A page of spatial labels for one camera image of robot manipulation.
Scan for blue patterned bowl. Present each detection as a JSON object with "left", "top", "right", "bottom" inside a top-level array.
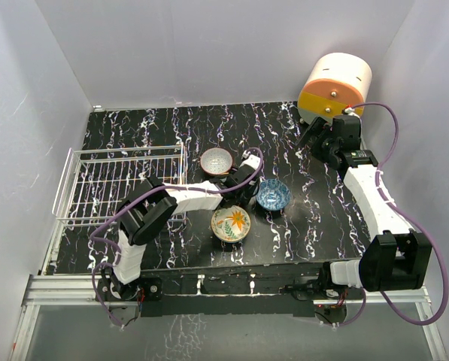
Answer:
[{"left": 256, "top": 179, "right": 291, "bottom": 211}]

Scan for orange flower bowl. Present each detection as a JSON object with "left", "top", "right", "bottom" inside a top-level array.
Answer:
[{"left": 211, "top": 205, "right": 251, "bottom": 243}]

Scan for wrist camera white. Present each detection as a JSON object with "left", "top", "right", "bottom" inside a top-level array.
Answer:
[
  {"left": 240, "top": 151, "right": 262, "bottom": 171},
  {"left": 341, "top": 106, "right": 364, "bottom": 118}
]

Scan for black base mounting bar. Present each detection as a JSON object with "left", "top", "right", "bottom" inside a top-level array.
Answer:
[{"left": 93, "top": 271, "right": 364, "bottom": 324}]

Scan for white wire dish rack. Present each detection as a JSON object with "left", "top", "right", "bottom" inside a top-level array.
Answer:
[{"left": 52, "top": 144, "right": 187, "bottom": 227}]

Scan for aluminium frame rail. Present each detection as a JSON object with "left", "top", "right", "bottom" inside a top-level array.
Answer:
[{"left": 9, "top": 123, "right": 449, "bottom": 361}]

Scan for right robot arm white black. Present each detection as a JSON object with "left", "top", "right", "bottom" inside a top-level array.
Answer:
[{"left": 300, "top": 114, "right": 432, "bottom": 299}]

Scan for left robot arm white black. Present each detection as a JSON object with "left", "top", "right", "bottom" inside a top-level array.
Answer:
[{"left": 90, "top": 162, "right": 261, "bottom": 300}]

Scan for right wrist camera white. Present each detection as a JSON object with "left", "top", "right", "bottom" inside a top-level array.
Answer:
[{"left": 341, "top": 106, "right": 364, "bottom": 118}]

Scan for grey bowl red rim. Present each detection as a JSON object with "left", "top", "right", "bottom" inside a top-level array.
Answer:
[{"left": 200, "top": 147, "right": 233, "bottom": 175}]

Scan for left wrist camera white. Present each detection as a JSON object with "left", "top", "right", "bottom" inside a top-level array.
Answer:
[{"left": 240, "top": 151, "right": 262, "bottom": 171}]

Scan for round pastel drawer cabinet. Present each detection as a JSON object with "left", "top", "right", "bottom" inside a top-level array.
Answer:
[{"left": 297, "top": 53, "right": 372, "bottom": 124}]

